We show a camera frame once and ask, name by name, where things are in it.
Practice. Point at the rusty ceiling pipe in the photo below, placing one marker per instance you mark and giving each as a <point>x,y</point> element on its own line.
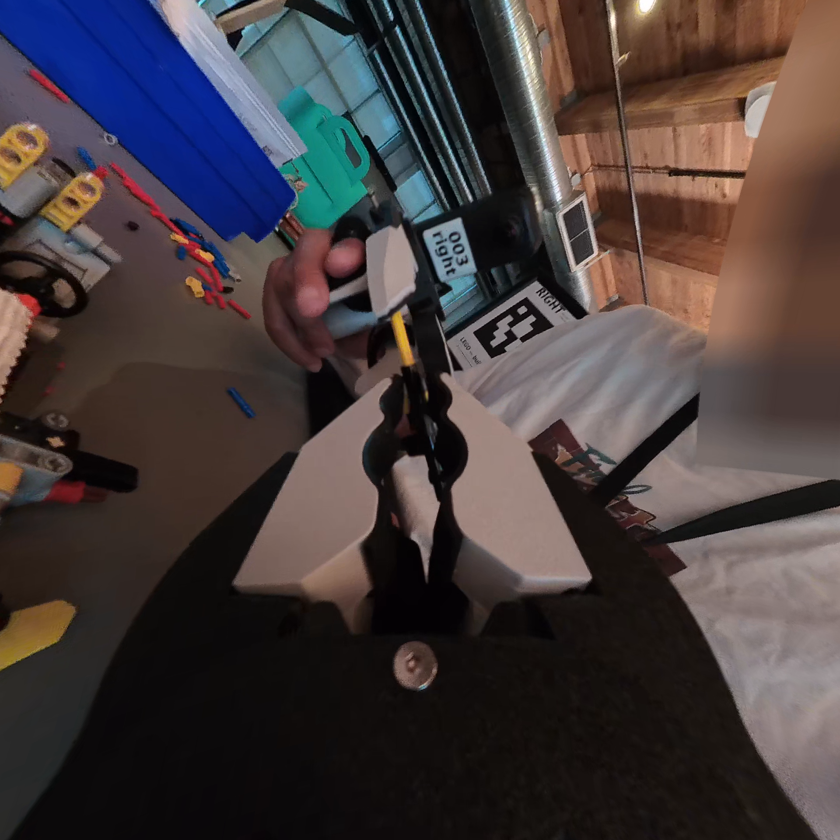
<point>627,164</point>

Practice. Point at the wooden board on black arm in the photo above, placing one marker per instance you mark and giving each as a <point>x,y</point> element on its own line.
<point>262,13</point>

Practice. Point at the black lego steering wheel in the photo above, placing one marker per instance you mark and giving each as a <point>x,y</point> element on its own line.
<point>36,287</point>

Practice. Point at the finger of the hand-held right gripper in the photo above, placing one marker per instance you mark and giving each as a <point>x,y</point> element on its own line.
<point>450,358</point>
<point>390,269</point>

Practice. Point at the black-white marker sign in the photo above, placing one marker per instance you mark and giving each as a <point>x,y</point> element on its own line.
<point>518,321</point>

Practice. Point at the person's right hand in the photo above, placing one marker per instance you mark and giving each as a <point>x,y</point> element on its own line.
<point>295,308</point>

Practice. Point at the blue lego pin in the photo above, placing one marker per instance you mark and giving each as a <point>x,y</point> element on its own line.
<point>241,402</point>

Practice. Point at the white printed t-shirt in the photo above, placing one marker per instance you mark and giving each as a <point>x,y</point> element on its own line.
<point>754,656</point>

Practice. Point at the partly built lego car chassis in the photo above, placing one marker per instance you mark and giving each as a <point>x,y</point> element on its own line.
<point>65,197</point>

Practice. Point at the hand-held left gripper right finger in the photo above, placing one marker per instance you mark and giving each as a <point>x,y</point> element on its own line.
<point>518,512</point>

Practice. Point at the wide metal ventilation duct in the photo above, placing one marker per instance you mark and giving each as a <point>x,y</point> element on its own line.
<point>525,131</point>

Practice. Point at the small black yellow lego assembly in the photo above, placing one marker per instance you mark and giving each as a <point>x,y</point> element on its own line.
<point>401,338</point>

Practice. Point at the pile of small lego pieces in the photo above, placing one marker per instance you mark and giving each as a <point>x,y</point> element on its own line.
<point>203,262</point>

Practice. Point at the blue plastic bin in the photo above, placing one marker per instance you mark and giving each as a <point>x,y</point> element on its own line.
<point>164,98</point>

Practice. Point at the black lego beam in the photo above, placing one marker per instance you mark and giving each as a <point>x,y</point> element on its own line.
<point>105,472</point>

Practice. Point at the yellow lego panel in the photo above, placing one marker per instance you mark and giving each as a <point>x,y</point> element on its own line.
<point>33,633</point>

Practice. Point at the red lego pin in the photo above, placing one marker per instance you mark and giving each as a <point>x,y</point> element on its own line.
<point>49,85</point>

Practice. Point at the black ceiling track rail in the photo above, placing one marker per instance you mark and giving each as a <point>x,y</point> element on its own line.
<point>689,172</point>

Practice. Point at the white duct vent grille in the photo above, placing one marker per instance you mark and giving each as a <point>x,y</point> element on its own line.
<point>579,229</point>

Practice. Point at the teal plastic container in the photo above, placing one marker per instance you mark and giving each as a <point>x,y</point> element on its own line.
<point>321,164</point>

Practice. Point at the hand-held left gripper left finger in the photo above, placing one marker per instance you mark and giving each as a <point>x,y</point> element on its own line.
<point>315,512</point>

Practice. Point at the white paper bags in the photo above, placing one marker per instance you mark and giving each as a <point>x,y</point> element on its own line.
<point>229,65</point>

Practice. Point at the white ceiling device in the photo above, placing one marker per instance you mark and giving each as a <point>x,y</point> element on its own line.
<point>761,108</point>

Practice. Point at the round ceiling lamp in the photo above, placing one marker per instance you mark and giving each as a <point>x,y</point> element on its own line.
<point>646,5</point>

